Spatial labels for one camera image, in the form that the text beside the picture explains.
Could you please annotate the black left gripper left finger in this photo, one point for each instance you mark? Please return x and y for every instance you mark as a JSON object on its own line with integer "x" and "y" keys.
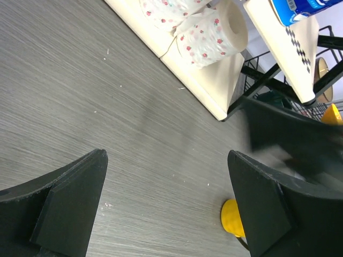
{"x": 53, "y": 215}

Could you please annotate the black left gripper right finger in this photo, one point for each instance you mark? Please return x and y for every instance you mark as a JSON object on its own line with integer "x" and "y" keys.
{"x": 283, "y": 215}

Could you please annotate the floral print paper roll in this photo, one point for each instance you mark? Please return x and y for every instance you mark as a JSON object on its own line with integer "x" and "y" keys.
{"x": 212, "y": 35}

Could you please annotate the blue paper roll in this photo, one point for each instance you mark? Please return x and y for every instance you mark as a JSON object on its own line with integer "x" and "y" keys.
{"x": 292, "y": 11}

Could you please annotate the white paper towel roll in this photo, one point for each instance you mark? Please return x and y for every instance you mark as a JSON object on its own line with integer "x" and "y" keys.
{"x": 168, "y": 14}

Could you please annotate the cream three-tier shelf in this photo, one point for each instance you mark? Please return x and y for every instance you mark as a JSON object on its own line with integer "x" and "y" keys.
{"x": 294, "y": 49}

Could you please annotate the yellow mug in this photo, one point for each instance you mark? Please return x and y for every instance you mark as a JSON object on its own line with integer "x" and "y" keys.
{"x": 231, "y": 221}

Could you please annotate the orange bowl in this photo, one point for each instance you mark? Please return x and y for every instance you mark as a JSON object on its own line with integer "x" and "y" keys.
{"x": 332, "y": 116}

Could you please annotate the dark green mug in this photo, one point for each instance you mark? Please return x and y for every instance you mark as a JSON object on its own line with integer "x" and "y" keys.
{"x": 274, "y": 98}

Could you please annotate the black wire rack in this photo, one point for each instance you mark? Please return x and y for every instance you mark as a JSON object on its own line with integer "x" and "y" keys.
{"x": 324, "y": 79}

